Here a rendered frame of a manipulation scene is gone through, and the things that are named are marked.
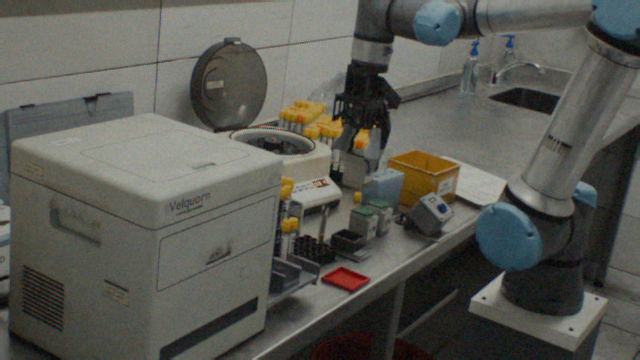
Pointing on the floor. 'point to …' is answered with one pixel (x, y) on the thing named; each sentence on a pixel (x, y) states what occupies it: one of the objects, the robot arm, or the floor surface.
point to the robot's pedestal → (516, 343)
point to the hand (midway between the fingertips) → (360, 162)
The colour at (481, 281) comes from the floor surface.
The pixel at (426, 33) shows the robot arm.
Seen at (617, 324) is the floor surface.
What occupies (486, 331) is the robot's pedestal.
